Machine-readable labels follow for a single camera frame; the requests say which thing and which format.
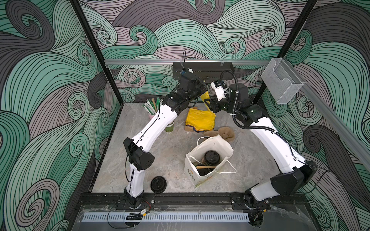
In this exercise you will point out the wooden stirrer stick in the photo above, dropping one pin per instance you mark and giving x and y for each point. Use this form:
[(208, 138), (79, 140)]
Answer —
[(205, 167)]

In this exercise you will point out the pink holder with straws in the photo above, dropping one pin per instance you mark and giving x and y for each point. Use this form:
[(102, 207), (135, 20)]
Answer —
[(152, 106)]

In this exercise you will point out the clear acrylic wall holder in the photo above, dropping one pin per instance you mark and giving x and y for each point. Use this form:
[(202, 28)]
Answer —
[(282, 80)]

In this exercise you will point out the single yellow napkin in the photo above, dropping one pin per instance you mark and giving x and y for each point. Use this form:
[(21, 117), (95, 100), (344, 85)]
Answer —
[(205, 98)]

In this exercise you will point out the black cup lid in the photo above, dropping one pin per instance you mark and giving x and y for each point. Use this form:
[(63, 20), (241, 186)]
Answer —
[(203, 171), (211, 158)]

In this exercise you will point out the white paper gift bag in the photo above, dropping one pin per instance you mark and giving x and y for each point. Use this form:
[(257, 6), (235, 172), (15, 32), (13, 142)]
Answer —
[(195, 158)]

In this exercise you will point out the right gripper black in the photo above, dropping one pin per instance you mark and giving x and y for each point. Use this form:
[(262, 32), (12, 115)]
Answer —
[(214, 106)]

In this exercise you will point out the stack of green paper cups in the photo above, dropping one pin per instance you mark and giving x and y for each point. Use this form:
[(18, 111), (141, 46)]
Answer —
[(169, 128)]

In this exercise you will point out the stack of black cup lids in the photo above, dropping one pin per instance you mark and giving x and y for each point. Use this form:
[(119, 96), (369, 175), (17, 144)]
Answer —
[(158, 184)]

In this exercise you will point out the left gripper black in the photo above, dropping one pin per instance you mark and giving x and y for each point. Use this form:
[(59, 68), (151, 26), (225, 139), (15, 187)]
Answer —
[(201, 87)]

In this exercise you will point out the brown pulp cup carrier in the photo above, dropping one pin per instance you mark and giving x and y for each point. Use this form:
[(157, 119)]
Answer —
[(225, 132)]

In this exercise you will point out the black wall tray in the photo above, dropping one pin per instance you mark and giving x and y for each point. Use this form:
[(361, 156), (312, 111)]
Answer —
[(208, 71)]

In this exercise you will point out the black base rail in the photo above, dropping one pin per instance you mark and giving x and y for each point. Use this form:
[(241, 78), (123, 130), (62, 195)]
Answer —
[(164, 200)]

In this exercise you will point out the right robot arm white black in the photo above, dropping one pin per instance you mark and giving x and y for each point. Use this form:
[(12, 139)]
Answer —
[(294, 170)]

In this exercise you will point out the white slotted cable duct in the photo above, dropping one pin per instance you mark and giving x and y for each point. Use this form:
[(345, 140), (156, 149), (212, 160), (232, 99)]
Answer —
[(168, 217)]

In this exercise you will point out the yellow napkin stack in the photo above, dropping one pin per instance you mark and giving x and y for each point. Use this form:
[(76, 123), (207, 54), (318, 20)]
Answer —
[(200, 121)]

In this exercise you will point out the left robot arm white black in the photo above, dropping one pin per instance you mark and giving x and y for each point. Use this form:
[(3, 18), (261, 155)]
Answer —
[(138, 148)]

